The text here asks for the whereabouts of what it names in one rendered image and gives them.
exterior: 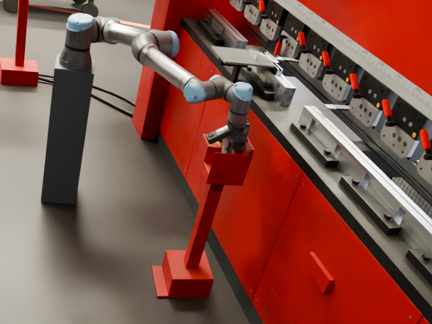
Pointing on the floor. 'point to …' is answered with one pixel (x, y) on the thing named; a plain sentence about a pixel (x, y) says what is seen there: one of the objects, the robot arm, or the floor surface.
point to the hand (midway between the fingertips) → (222, 163)
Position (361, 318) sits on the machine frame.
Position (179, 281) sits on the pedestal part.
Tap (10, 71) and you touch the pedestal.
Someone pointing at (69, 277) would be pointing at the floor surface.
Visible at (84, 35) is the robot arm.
